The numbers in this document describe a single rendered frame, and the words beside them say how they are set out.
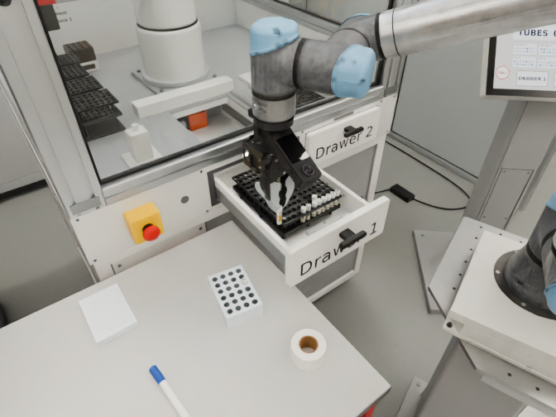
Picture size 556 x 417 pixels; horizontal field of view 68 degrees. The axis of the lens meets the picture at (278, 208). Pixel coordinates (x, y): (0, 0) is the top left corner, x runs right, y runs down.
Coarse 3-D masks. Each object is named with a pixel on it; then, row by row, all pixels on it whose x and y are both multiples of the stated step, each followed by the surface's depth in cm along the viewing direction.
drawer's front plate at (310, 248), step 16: (368, 208) 91; (384, 208) 94; (336, 224) 87; (352, 224) 90; (368, 224) 94; (384, 224) 99; (304, 240) 83; (320, 240) 85; (336, 240) 89; (368, 240) 98; (288, 256) 82; (304, 256) 85; (336, 256) 93; (288, 272) 85
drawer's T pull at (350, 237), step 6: (348, 228) 88; (342, 234) 87; (348, 234) 87; (354, 234) 87; (360, 234) 87; (366, 234) 88; (348, 240) 86; (354, 240) 86; (342, 246) 85; (348, 246) 86
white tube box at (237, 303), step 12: (216, 276) 93; (228, 276) 93; (240, 276) 94; (216, 288) 90; (228, 288) 91; (240, 288) 90; (252, 288) 90; (216, 300) 90; (228, 300) 88; (240, 300) 88; (252, 300) 88; (228, 312) 87; (240, 312) 86; (252, 312) 87; (228, 324) 86
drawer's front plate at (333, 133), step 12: (372, 108) 126; (348, 120) 121; (360, 120) 124; (372, 120) 128; (312, 132) 116; (324, 132) 117; (336, 132) 120; (360, 132) 128; (372, 132) 132; (312, 144) 117; (324, 144) 120; (348, 144) 127; (360, 144) 131; (312, 156) 120; (324, 156) 123
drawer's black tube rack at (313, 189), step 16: (256, 176) 105; (240, 192) 104; (256, 192) 100; (304, 192) 101; (320, 192) 100; (256, 208) 100; (288, 208) 95; (336, 208) 101; (272, 224) 96; (288, 224) 95; (304, 224) 96
